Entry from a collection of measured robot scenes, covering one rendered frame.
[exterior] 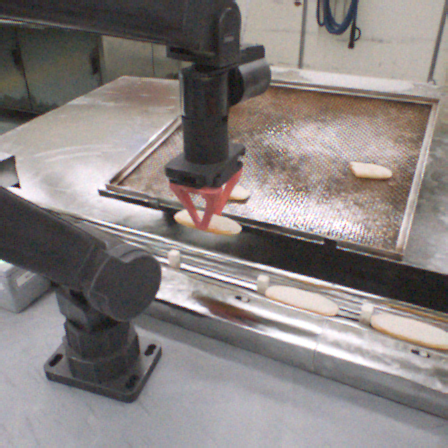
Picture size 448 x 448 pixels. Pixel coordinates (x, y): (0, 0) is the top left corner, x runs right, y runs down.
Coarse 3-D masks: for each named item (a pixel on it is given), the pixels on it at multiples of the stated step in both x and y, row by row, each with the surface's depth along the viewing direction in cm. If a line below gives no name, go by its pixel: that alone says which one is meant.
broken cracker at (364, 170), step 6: (354, 162) 80; (354, 168) 79; (360, 168) 78; (366, 168) 78; (372, 168) 78; (378, 168) 78; (384, 168) 78; (360, 174) 78; (366, 174) 78; (372, 174) 77; (378, 174) 77; (384, 174) 77; (390, 174) 77
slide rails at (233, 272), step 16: (128, 240) 74; (160, 256) 71; (192, 256) 70; (224, 272) 67; (240, 272) 67; (240, 288) 64; (304, 288) 64; (336, 304) 61; (352, 304) 61; (352, 320) 58; (416, 320) 58
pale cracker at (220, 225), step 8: (176, 216) 64; (184, 216) 64; (200, 216) 63; (216, 216) 63; (184, 224) 63; (192, 224) 62; (216, 224) 61; (224, 224) 61; (232, 224) 62; (216, 232) 61; (224, 232) 61; (232, 232) 61
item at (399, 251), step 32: (256, 96) 105; (288, 96) 104; (320, 96) 103; (352, 96) 102; (384, 96) 100; (416, 96) 97; (320, 128) 92; (352, 128) 91; (416, 128) 89; (160, 160) 87; (256, 160) 85; (352, 160) 82; (384, 160) 81; (128, 192) 79; (256, 192) 77; (384, 192) 75; (416, 192) 74; (256, 224) 70; (320, 224) 70; (352, 224) 69; (384, 256) 64
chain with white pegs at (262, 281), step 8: (176, 256) 67; (168, 264) 70; (176, 264) 68; (192, 272) 68; (224, 280) 67; (264, 280) 62; (248, 288) 65; (256, 288) 63; (264, 288) 62; (368, 312) 57; (360, 320) 58; (368, 320) 57
